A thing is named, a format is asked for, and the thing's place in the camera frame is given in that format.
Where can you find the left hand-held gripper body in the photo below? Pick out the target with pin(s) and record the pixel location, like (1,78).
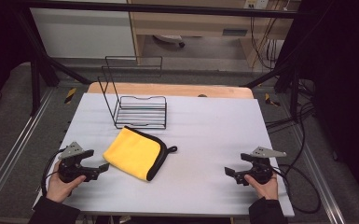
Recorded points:
(70,151)

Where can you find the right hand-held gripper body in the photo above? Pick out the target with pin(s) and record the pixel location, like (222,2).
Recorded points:
(262,169)

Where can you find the yellow cloth with black trim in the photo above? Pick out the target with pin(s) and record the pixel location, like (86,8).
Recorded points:
(132,152)

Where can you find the person's right hand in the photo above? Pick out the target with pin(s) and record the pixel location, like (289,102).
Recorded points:
(269,190)

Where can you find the person's left hand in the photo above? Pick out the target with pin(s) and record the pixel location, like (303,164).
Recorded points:
(57,189)

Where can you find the white table cover sheet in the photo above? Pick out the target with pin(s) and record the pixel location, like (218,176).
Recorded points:
(199,130)

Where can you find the wooden table board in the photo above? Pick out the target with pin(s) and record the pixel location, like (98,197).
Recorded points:
(174,90)

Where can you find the white cabinet panel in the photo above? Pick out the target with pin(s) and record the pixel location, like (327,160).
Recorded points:
(80,34)

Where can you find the office chair wheel base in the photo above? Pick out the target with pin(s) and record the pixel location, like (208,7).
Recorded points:
(169,38)

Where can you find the light wooden desk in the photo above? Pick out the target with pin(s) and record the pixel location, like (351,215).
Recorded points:
(192,23)

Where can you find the black metal frame struts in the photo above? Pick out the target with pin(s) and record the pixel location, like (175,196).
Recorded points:
(37,62)
(289,77)

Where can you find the white wall socket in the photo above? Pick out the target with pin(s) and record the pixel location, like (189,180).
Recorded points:
(256,3)

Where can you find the black horizontal frame bar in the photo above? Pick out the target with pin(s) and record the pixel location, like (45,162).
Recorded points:
(168,8)

